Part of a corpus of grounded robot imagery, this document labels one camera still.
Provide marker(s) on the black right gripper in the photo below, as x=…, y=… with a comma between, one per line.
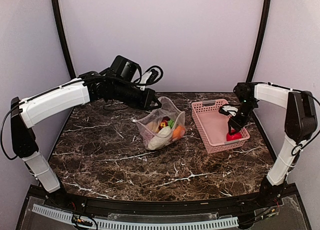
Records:
x=237, y=124

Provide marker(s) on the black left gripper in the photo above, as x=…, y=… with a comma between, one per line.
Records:
x=145, y=105

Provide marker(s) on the red tomato toy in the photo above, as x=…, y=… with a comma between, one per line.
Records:
x=233, y=135

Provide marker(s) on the orange fruit toy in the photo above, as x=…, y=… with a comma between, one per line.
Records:
x=178, y=132

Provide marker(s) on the small green radish leaf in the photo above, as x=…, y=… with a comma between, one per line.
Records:
x=170, y=123

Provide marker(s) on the clear zip top bag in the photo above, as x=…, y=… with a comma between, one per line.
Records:
x=169, y=109

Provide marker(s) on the wrinkled white radish toy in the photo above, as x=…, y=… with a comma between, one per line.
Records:
x=160, y=139

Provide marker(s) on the yellow peach toy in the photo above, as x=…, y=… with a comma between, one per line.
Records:
x=153, y=127

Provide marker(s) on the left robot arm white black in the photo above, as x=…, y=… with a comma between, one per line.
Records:
x=26, y=113

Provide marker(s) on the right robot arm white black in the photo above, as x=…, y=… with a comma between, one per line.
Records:
x=300, y=127

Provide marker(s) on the pink plastic basket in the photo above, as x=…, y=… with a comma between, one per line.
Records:
x=213, y=126

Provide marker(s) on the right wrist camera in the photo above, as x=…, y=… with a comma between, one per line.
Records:
x=228, y=110

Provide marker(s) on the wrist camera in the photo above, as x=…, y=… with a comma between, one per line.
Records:
x=149, y=77
x=228, y=110

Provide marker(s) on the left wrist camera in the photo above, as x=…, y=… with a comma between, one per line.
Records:
x=149, y=77

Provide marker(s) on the right black frame post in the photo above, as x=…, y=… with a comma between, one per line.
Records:
x=259, y=40

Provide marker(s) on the black frame post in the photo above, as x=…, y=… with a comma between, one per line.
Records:
x=62, y=38
x=259, y=40

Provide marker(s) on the left black frame post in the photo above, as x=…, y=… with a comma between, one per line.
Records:
x=62, y=38

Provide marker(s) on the black front rail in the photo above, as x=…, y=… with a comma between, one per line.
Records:
x=103, y=207

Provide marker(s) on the white slotted cable duct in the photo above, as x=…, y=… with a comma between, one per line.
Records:
x=126, y=222

